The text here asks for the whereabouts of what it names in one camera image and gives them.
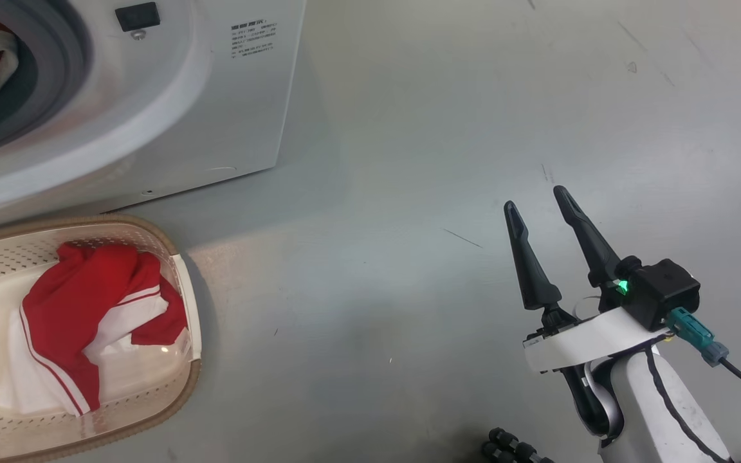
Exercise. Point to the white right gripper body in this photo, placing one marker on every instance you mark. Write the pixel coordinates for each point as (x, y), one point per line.
(583, 341)

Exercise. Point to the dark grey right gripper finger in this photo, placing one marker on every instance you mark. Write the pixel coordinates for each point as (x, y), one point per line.
(531, 276)
(592, 251)

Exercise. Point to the white front-load washing machine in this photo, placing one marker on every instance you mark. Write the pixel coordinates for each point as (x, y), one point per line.
(216, 116)

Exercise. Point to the cream perforated laundry basket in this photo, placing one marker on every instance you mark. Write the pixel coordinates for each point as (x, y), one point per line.
(171, 411)

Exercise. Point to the grey rubber drum gasket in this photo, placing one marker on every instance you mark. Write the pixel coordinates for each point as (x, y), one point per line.
(68, 58)

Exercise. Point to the printed text label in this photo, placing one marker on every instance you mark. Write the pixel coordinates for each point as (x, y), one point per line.
(255, 40)

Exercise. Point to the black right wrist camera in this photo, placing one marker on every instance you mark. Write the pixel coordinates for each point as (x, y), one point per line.
(663, 292)

